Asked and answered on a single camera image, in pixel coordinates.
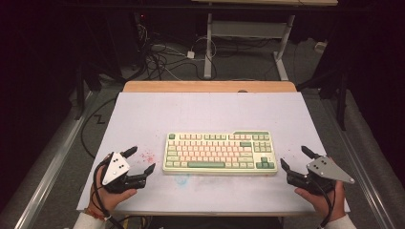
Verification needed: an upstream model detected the metal floor rail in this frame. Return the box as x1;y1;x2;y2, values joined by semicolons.
13;92;96;229
321;98;395;229

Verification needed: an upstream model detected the tangle of black floor cables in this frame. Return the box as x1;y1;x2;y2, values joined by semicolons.
133;12;218;82

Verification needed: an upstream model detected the white desk frame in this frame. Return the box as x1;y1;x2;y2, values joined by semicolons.
190;0;339;81

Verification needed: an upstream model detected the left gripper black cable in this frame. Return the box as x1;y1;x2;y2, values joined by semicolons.
92;158;125;229

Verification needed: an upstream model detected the person's right hand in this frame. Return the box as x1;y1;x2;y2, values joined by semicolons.
294;180;347;222

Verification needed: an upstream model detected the black stand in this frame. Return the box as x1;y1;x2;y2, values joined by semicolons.
297;70;350;132

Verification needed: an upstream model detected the white board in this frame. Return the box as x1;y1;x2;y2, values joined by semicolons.
76;91;351;215

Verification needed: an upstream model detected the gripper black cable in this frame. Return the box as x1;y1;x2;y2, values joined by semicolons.
307;176;337;229
92;158;125;229

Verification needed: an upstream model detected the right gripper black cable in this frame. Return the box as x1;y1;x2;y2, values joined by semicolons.
307;176;337;229

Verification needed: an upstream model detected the long black floor cable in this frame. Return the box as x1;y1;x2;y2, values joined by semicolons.
79;96;118;160

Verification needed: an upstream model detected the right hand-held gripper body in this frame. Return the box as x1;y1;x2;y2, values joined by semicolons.
286;155;356;197

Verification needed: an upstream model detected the red string bracelet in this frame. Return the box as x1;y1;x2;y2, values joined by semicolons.
83;208;109;221

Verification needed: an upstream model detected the cream green pink keyboard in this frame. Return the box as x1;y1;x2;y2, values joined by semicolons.
162;130;279;177

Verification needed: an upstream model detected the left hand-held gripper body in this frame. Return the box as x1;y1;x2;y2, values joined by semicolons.
100;152;148;195

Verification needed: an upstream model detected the person's left hand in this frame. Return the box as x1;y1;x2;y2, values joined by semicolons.
90;165;139;215

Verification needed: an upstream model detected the wooden table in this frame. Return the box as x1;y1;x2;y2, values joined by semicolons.
122;80;298;94

